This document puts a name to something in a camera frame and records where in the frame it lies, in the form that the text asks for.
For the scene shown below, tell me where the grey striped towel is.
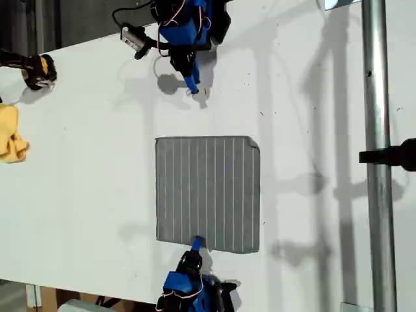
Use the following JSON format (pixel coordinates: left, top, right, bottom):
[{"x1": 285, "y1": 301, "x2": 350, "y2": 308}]
[{"x1": 155, "y1": 135, "x2": 261, "y2": 255}]

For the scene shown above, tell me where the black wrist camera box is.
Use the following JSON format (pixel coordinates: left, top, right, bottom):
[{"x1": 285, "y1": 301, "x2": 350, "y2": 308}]
[
  {"x1": 120, "y1": 23, "x2": 146, "y2": 53},
  {"x1": 210, "y1": 278, "x2": 242, "y2": 312}
]

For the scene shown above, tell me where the black clamp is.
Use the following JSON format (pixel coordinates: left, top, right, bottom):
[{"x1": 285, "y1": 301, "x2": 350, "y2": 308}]
[{"x1": 358, "y1": 138, "x2": 416, "y2": 172}]

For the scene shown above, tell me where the steel post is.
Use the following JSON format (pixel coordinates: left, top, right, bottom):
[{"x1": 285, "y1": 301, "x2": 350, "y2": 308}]
[{"x1": 360, "y1": 0, "x2": 399, "y2": 312}]

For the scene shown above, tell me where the black camera stalk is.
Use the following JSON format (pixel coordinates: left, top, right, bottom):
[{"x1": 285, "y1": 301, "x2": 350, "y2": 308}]
[{"x1": 134, "y1": 38, "x2": 172, "y2": 61}]

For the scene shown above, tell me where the yellow cloth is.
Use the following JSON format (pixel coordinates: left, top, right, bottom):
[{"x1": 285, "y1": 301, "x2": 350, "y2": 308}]
[{"x1": 0, "y1": 103, "x2": 31, "y2": 164}]

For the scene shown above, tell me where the brown cardboard box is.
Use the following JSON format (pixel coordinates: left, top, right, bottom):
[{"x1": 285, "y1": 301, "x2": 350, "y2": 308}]
[{"x1": 40, "y1": 286, "x2": 157, "y2": 312}]

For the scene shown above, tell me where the white table leg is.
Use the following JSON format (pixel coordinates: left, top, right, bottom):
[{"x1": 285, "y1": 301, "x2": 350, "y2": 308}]
[{"x1": 25, "y1": 284, "x2": 42, "y2": 308}]

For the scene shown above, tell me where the white plastic container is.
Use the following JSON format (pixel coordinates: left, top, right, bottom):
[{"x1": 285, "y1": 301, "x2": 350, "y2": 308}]
[{"x1": 57, "y1": 298, "x2": 98, "y2": 312}]

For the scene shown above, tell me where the black yellow power drill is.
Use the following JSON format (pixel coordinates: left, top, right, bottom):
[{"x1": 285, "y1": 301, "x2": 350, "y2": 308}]
[{"x1": 0, "y1": 47, "x2": 59, "y2": 92}]

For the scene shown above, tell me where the black camera cable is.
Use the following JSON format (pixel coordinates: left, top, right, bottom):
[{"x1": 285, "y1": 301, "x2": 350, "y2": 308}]
[{"x1": 111, "y1": 0, "x2": 155, "y2": 29}]

